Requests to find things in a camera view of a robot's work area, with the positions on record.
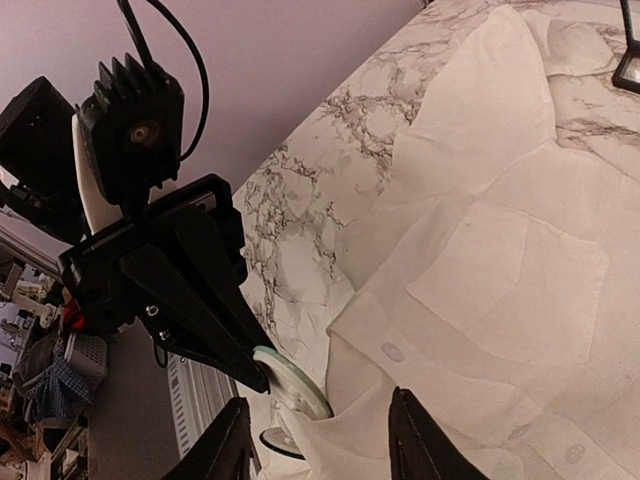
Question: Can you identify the black display frame left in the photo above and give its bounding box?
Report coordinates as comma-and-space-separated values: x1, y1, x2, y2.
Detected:
612, 0, 639, 94

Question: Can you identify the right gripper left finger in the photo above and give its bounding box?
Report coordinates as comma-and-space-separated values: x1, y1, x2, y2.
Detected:
167, 397, 252, 480

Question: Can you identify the red round brooch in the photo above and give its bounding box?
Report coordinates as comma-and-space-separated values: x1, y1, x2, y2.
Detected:
259, 427, 305, 460

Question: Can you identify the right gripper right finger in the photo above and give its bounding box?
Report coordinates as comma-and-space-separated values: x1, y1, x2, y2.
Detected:
388, 387, 487, 480

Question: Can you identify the white button shirt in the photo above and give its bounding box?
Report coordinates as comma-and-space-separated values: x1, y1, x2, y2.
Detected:
287, 4, 639, 479

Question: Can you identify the green round brooch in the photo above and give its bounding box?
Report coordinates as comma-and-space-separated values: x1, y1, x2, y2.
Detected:
253, 346, 334, 420

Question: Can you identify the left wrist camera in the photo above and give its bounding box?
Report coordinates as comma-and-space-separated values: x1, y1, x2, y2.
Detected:
78, 54, 184, 205

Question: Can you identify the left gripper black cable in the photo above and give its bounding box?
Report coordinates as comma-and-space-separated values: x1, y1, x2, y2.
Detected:
115, 0, 211, 164

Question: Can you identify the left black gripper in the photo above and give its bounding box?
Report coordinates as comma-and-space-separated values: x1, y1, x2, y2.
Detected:
1, 75, 270, 393

